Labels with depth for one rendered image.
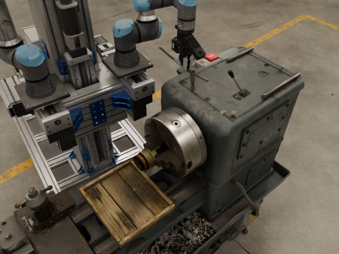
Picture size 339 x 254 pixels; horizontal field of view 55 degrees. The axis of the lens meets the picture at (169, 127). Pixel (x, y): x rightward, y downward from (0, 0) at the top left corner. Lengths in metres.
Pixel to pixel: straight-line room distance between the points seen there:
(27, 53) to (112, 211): 0.83
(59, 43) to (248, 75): 1.00
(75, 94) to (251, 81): 0.94
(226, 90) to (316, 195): 1.57
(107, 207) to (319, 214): 1.75
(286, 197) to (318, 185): 0.31
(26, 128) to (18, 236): 1.64
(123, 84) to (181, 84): 0.45
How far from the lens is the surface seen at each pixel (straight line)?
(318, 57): 4.54
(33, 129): 3.04
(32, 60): 1.64
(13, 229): 1.59
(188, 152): 1.37
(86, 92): 1.86
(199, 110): 1.44
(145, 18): 1.79
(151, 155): 1.42
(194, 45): 1.39
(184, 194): 1.60
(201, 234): 1.85
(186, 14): 1.34
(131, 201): 1.56
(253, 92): 1.56
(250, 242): 2.51
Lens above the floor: 2.19
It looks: 44 degrees down
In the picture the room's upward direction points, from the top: straight up
